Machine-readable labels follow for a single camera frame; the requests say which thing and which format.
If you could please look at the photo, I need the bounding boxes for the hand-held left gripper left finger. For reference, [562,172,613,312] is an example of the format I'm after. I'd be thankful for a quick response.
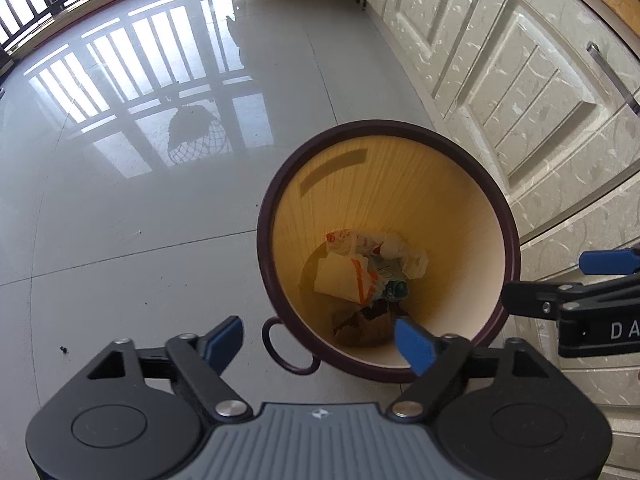
[86,315,254,420]

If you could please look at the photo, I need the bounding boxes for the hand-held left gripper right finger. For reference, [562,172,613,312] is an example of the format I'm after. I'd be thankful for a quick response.
[390,315,568,420]

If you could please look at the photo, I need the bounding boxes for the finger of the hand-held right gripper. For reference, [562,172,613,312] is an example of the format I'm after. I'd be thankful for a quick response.
[501,281,640,319]
[578,247,640,277]

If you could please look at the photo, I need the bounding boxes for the teal plastic ring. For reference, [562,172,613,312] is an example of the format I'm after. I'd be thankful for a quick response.
[382,280,410,302]

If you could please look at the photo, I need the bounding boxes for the white plastic bag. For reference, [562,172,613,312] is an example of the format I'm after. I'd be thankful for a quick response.
[351,231,431,279]

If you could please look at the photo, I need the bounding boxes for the white bag orange print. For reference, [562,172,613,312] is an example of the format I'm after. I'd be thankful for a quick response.
[314,251,385,307]

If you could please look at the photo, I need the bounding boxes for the white red printed wrapper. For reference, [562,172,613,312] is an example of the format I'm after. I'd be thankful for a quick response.
[324,229,364,257]

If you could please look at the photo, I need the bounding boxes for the yellow trash can dark rim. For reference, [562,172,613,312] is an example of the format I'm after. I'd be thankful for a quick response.
[256,119,522,385]

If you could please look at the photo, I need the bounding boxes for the white embossed bed base cabinet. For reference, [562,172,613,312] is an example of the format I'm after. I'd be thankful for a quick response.
[347,0,640,480]

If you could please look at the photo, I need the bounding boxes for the black balcony railing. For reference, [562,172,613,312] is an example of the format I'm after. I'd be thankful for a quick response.
[0,0,128,57]

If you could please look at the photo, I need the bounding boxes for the metal cabinet handle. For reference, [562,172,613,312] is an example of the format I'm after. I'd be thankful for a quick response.
[586,42,640,114]

